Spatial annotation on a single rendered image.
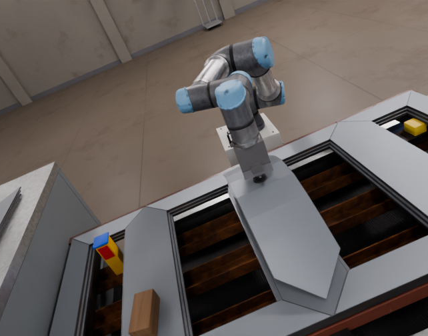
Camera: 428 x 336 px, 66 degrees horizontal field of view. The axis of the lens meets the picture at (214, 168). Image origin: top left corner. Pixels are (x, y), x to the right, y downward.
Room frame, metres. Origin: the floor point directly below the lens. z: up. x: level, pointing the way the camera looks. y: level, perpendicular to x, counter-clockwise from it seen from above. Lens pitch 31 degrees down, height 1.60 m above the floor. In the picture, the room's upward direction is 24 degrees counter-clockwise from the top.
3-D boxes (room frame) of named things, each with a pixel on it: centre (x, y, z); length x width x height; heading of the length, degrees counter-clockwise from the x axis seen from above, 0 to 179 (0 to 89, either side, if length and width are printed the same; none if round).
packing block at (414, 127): (1.00, -0.77, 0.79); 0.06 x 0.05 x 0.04; 0
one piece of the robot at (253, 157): (0.78, -0.11, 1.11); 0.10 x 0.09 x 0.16; 174
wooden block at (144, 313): (0.62, 0.34, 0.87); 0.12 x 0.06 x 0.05; 171
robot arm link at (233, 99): (0.79, -0.11, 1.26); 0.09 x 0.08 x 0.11; 157
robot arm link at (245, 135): (0.79, -0.11, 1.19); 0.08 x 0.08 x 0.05
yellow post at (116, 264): (1.01, 0.50, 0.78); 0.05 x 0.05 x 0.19; 0
